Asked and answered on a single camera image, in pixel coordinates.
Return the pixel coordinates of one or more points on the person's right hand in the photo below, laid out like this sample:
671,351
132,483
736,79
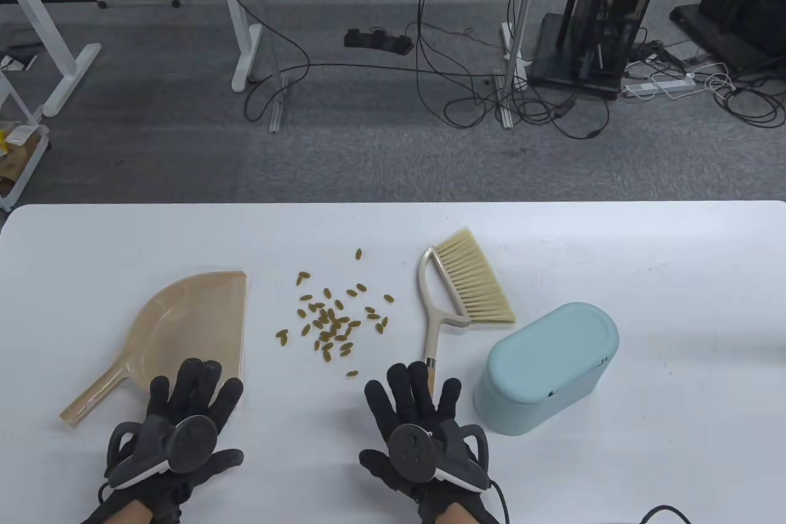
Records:
417,395

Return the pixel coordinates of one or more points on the person's left hand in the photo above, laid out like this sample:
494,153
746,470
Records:
175,401

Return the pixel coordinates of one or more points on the beige plastic dustpan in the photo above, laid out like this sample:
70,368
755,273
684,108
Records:
184,315

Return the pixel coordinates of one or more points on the light blue desktop trash can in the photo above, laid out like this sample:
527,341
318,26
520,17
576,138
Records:
552,346

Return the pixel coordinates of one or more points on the person's right forearm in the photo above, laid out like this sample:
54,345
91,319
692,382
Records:
457,515

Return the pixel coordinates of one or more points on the person's left forearm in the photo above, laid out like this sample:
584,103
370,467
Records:
130,513

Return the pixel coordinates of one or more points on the grey left hand controller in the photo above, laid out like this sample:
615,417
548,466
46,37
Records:
195,444

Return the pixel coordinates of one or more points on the grey hand controller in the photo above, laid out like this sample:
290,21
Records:
195,444
410,453

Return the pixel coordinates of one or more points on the grey right hand controller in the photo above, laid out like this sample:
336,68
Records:
410,453

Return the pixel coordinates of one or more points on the white cart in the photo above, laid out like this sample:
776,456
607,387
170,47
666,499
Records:
26,177

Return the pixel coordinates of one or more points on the white table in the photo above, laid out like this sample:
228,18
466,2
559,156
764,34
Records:
675,303

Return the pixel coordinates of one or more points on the white packet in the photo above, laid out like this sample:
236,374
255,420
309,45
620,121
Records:
23,136

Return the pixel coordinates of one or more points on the white desk leg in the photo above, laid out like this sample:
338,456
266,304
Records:
67,69

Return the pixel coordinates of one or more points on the black power strip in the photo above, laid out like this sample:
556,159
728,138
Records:
381,42

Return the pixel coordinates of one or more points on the white power strip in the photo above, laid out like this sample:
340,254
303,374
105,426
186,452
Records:
654,86

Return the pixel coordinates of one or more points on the black computer tower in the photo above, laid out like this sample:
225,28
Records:
589,26

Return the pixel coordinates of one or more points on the black equipment stand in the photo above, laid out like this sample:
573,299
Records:
737,2

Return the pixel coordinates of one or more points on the silver aluminium post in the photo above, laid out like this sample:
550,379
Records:
507,112
277,106

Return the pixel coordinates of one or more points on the white desk frame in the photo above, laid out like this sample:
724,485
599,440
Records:
245,57

